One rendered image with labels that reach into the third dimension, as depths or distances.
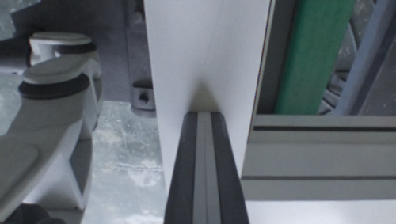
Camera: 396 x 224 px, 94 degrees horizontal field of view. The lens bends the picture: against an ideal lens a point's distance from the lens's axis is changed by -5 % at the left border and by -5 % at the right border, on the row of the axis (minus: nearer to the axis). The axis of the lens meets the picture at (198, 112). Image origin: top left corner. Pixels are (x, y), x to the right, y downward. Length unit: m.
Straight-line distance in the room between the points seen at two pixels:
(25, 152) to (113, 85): 0.75
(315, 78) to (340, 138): 0.06
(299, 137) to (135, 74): 0.81
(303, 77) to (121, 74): 0.86
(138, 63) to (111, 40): 0.14
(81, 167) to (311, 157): 0.38
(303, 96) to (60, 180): 0.33
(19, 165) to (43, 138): 0.06
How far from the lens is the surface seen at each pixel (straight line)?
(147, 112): 0.98
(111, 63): 0.97
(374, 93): 0.62
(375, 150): 0.22
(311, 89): 0.18
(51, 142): 0.31
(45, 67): 0.53
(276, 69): 0.18
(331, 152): 0.19
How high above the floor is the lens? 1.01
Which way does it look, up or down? 59 degrees down
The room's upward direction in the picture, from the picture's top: 178 degrees counter-clockwise
